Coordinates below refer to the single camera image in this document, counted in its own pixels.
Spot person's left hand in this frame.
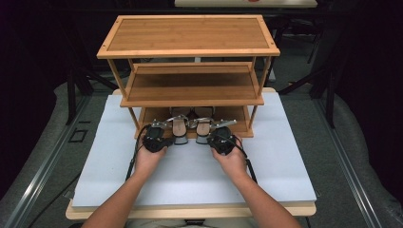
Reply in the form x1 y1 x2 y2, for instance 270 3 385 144
133 134 169 179

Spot white foam board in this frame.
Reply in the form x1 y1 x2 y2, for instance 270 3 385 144
71 91 317 209

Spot black sandal with block heel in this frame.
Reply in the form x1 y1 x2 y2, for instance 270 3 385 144
164 106 192 146

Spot black metal stand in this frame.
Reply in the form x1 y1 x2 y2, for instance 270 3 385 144
63 18 120 126
278 18 341 129

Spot black sandal with silver straps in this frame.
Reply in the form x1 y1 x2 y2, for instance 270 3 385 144
189 106 222 145

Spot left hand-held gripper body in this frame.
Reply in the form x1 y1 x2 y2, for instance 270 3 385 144
142 119 175 154

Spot person's light trousers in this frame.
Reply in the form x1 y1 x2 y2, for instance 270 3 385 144
125 218 255 228

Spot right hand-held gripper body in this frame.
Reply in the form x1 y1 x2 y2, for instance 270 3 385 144
206 119 239 157

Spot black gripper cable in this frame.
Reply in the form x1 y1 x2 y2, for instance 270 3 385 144
226 135 259 184
28 123 152 228

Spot light background table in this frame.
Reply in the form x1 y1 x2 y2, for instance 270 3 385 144
174 0 318 9

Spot wooden three-tier shoe rack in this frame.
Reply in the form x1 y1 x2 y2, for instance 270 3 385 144
96 13 281 141

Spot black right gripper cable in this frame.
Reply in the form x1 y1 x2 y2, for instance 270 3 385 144
226 135 259 184

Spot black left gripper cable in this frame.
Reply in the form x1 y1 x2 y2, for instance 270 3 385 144
28 123 152 228

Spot metal floor rail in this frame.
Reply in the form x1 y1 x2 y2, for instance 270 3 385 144
2 94 93 228
311 97 385 228

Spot person's right hand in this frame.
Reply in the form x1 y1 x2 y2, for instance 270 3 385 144
210 135 250 179

